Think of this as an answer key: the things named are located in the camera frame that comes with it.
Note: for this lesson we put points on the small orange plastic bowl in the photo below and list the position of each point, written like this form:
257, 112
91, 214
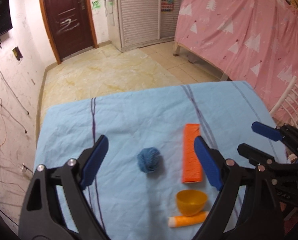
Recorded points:
190, 202

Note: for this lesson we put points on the wall socket plate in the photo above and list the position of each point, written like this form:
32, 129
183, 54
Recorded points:
18, 55

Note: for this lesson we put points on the blue yarn ball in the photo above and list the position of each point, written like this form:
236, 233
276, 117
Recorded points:
148, 159

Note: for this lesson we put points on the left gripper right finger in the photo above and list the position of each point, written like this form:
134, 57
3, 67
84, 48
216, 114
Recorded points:
246, 206

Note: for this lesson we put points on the white louvered wardrobe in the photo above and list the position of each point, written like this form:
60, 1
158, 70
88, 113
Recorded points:
139, 23

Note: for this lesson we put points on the light blue bed sheet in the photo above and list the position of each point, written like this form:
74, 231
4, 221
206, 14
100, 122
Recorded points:
134, 192

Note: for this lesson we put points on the long orange box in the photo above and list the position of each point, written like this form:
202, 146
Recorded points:
191, 168

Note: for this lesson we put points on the orange and white tube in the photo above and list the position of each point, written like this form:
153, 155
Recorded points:
181, 221

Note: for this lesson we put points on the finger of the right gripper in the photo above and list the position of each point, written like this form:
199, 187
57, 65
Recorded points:
271, 133
254, 155

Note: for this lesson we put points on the pink tree-pattern curtain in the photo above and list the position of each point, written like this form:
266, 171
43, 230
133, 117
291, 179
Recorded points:
251, 40

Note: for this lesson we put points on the dark brown door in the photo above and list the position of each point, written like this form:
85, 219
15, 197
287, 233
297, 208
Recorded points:
69, 26

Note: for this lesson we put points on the white metal chair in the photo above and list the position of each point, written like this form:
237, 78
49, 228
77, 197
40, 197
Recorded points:
285, 111

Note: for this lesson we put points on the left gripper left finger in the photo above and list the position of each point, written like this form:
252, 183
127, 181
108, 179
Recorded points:
55, 206

